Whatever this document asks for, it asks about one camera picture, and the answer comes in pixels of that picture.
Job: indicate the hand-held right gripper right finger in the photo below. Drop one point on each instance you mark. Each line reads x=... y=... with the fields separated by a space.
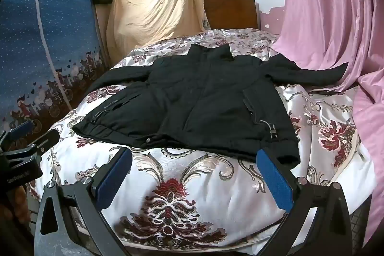
x=276 y=181

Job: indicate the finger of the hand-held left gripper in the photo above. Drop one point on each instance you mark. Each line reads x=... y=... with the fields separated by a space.
x=21 y=127
x=45 y=139

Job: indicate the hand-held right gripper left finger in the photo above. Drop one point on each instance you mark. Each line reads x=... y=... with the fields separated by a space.
x=114 y=178

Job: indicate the black padded jacket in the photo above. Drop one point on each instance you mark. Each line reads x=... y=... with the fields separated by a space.
x=195 y=100

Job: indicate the person's left hand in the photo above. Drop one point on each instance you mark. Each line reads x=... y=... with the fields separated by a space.
x=20 y=203

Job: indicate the floral satin bedspread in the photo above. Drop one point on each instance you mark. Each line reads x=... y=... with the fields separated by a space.
x=180 y=178

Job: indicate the blue printed fabric wardrobe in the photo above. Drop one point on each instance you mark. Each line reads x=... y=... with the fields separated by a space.
x=60 y=49

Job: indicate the beige hanging cloth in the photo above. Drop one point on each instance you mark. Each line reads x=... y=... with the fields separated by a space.
x=150 y=4

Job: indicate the wooden headboard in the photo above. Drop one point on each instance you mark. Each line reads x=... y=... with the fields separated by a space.
x=231 y=13

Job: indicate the pink curtain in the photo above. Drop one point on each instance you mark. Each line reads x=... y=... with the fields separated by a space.
x=324 y=4

